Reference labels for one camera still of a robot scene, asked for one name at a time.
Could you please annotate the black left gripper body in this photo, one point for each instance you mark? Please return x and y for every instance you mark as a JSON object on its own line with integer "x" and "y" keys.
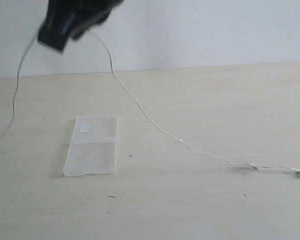
{"x": 70, "y": 19}

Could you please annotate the clear plastic storage box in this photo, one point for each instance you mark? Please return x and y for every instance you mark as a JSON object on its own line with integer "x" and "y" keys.
{"x": 92, "y": 148}

